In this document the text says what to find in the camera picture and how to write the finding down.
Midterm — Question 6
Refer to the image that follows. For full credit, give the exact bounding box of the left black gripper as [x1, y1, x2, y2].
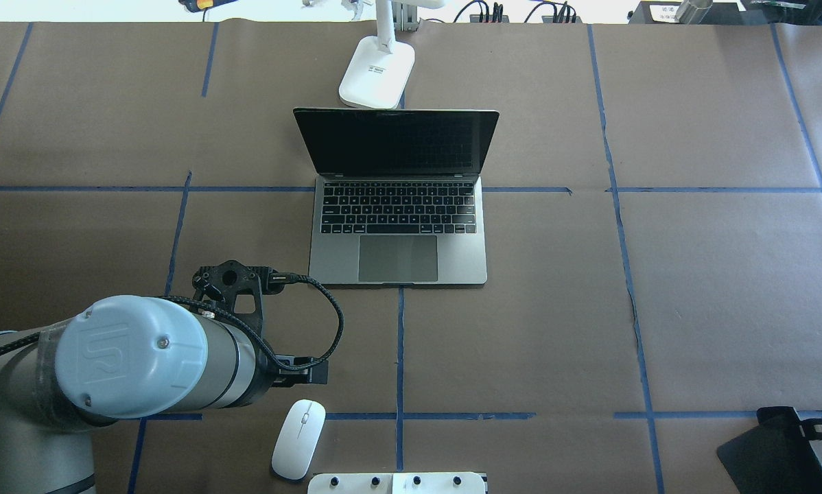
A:
[253, 329, 329, 390]

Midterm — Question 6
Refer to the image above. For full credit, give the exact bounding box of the white wireless mouse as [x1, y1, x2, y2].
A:
[271, 399, 326, 482]

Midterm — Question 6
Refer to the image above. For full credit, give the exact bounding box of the black mouse pad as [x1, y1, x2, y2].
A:
[716, 406, 822, 493]

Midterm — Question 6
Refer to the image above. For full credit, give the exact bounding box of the grey laptop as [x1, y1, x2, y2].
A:
[293, 108, 500, 285]

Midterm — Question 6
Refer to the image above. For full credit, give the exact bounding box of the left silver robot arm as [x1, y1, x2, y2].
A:
[0, 295, 327, 493]

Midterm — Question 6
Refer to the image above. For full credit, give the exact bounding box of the white desk lamp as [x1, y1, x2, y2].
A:
[338, 1, 415, 109]

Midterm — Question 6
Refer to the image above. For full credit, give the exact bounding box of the metal cylinder weight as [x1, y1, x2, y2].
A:
[674, 0, 714, 25]

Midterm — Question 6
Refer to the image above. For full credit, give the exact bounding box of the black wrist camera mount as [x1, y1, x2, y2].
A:
[191, 260, 283, 331]

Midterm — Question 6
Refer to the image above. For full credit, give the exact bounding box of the white pedestal column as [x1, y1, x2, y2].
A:
[307, 471, 489, 493]

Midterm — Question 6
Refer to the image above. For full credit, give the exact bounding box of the black braided camera cable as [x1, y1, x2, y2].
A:
[0, 272, 345, 371]

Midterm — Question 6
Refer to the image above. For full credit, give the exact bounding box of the aluminium frame post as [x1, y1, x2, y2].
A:
[391, 1, 420, 32]

